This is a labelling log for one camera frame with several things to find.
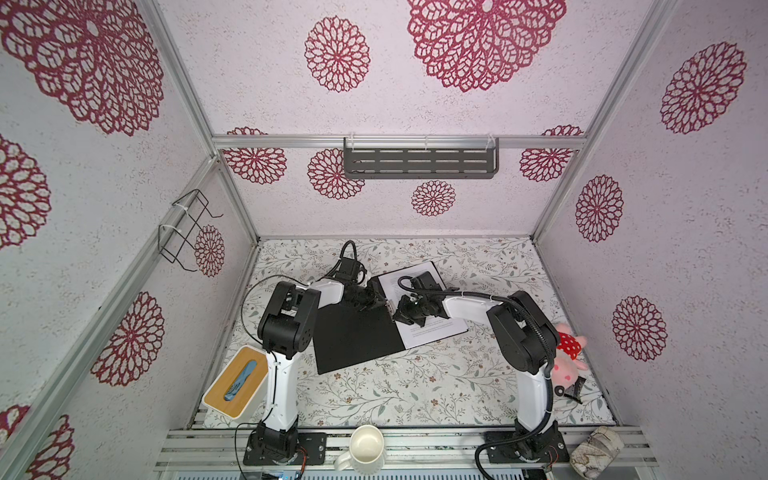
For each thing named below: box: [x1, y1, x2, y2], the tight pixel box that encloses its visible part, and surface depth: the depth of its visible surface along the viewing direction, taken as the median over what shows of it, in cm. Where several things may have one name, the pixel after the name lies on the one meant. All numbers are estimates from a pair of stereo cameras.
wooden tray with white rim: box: [202, 344, 269, 419], surface depth 80 cm
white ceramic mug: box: [334, 424, 385, 475], surface depth 71 cm
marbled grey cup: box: [569, 426, 625, 480], surface depth 72 cm
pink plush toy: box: [553, 323, 589, 389], surface depth 85 cm
